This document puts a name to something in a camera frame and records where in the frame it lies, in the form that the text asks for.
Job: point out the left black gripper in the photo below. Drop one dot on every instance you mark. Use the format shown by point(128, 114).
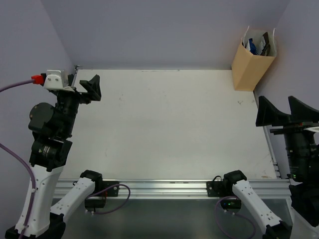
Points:
point(80, 94)

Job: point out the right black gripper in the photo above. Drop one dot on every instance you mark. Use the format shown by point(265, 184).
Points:
point(300, 112)

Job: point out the brown paper bag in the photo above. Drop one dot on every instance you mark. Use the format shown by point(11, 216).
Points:
point(248, 69)

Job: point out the blue chip snack bag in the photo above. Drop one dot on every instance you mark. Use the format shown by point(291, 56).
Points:
point(251, 47)

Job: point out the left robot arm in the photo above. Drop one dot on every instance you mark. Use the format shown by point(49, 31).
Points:
point(51, 127)

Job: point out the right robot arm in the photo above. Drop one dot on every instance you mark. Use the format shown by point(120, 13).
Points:
point(303, 158)

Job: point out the dark brown snack packet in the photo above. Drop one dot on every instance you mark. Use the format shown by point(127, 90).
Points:
point(265, 45)

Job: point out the right black controller box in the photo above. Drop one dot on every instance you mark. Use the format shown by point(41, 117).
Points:
point(231, 204)

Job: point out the black controller box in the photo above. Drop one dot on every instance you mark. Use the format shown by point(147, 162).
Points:
point(91, 204)
point(231, 204)

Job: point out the left black controller box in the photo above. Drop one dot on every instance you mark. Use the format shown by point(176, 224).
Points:
point(91, 204)

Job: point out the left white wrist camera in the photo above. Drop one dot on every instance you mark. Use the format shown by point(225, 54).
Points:
point(57, 80)

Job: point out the aluminium mounting rail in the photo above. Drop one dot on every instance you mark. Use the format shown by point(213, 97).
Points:
point(197, 189)

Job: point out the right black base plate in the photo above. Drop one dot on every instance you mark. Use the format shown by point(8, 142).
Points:
point(217, 188)

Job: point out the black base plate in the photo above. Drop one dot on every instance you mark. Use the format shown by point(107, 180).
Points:
point(113, 188)
point(217, 188)

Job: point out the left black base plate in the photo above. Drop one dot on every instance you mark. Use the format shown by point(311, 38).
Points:
point(113, 188)

